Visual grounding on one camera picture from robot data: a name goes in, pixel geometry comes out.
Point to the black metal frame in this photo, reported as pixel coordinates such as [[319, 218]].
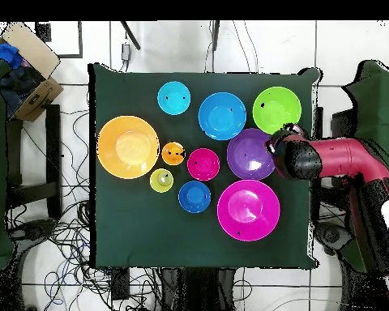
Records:
[[53, 145]]

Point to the grey power adapter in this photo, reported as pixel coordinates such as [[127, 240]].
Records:
[[125, 51]]

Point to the bright blue cloth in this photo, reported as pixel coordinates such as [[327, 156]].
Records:
[[3, 53]]

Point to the cardboard box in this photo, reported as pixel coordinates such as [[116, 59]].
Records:
[[29, 45]]

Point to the dark fabric bundle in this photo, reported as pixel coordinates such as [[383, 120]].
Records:
[[19, 84]]

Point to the black power strip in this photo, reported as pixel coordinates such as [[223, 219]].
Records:
[[120, 285]]

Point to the large orange plastic bowl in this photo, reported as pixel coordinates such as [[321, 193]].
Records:
[[126, 149]]

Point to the small dark blue bowl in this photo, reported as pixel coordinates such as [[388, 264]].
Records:
[[193, 197]]

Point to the orange plastic cup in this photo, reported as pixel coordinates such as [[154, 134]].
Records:
[[171, 159]]

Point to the large pink plastic bowl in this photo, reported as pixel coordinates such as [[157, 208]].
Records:
[[246, 223]]

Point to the medium blue plastic bowl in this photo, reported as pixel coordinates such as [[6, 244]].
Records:
[[222, 116]]

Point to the green plastic bowl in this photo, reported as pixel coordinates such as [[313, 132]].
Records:
[[277, 107]]

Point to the small light blue bowl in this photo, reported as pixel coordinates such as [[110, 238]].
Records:
[[175, 105]]

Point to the purple plastic bowl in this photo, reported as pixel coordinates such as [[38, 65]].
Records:
[[246, 152]]

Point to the dark green tablecloth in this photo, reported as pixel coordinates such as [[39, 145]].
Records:
[[133, 226]]

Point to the black tripod leg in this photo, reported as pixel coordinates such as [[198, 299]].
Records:
[[215, 34], [131, 35]]

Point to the small red plastic bowl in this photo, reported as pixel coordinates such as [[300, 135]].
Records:
[[204, 168]]

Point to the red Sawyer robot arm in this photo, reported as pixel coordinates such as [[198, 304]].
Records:
[[343, 155]]

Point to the yellow plastic cup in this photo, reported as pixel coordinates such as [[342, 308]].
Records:
[[157, 183]]

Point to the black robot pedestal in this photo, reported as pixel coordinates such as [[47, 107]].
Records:
[[197, 288]]

